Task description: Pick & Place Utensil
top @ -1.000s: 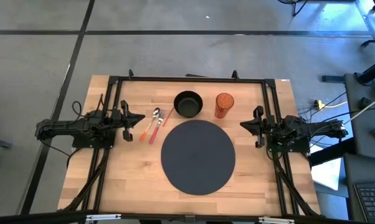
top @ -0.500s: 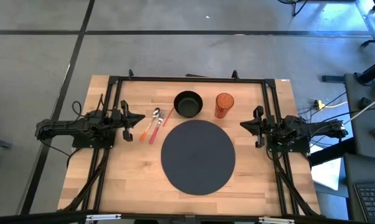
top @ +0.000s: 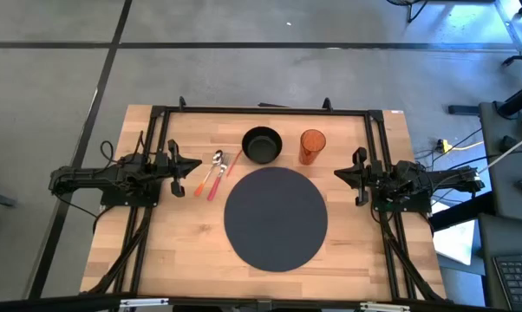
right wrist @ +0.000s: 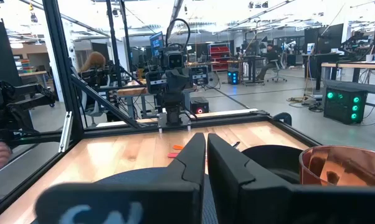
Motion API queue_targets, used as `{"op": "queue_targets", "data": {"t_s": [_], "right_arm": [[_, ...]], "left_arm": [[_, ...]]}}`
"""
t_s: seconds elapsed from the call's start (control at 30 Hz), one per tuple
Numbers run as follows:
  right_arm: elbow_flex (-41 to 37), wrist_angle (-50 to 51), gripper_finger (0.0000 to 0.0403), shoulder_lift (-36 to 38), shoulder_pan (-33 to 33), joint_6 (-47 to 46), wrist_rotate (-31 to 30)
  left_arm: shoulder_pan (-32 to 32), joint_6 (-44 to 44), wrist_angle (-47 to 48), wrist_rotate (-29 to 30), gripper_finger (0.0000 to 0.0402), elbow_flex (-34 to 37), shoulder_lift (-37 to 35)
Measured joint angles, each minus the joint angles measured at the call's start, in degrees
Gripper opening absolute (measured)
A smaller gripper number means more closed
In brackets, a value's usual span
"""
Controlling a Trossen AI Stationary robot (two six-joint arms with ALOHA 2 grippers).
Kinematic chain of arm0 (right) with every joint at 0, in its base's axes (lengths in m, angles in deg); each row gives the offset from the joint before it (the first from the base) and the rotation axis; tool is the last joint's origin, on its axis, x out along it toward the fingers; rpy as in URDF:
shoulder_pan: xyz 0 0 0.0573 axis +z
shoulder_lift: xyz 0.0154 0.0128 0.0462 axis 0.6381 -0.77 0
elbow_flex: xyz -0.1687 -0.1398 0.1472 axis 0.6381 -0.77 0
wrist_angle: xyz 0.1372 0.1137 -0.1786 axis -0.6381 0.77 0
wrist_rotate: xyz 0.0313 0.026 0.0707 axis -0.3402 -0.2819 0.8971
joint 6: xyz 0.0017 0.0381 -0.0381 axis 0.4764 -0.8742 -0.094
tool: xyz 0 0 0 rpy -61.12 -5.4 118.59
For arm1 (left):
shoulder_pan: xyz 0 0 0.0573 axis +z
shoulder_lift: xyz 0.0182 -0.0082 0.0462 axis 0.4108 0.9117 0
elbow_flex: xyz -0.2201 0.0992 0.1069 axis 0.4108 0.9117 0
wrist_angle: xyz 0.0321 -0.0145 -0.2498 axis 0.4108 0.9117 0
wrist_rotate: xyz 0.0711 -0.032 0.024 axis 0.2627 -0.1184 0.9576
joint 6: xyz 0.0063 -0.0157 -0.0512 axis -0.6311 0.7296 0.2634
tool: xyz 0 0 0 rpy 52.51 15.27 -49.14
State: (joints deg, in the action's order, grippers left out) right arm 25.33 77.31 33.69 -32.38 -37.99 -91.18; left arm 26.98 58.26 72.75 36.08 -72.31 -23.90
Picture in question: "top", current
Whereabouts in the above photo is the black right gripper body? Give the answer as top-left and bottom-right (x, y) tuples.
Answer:
(351, 146), (374, 207)

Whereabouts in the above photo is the orange faceted plastic tumbler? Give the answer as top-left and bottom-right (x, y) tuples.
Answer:
(298, 128), (328, 166)

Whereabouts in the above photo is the white cable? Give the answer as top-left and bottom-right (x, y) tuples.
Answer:
(477, 128), (522, 177)

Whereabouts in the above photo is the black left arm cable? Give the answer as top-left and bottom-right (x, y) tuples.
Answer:
(99, 140), (115, 164)

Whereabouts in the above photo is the silver frame bracket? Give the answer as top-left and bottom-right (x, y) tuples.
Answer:
(119, 297), (170, 309)
(359, 302), (412, 312)

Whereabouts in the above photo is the black aluminium table frame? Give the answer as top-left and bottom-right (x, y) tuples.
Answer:
(81, 95), (448, 312)

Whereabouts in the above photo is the pink-handled metal fork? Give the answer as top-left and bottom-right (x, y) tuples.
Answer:
(206, 156), (230, 202)

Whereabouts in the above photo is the black bowl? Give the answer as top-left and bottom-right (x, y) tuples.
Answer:
(241, 126), (284, 166)

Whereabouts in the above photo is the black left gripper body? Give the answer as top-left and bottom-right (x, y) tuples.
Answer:
(164, 138), (187, 198)

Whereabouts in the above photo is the orange-handled metal spoon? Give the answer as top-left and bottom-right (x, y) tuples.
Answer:
(193, 149), (225, 198)

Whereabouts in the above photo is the red drinking straw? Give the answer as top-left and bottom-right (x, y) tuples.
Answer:
(225, 149), (244, 178)

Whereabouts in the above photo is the grey desk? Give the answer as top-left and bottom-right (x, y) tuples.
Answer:
(477, 100), (522, 218)

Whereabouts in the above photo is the white box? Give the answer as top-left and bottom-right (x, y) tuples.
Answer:
(432, 201), (478, 266)

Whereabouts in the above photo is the black computer keyboard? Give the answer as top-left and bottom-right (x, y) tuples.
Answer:
(493, 255), (522, 311)

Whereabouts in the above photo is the round dark woven placemat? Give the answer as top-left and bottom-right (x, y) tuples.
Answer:
(223, 166), (330, 273)

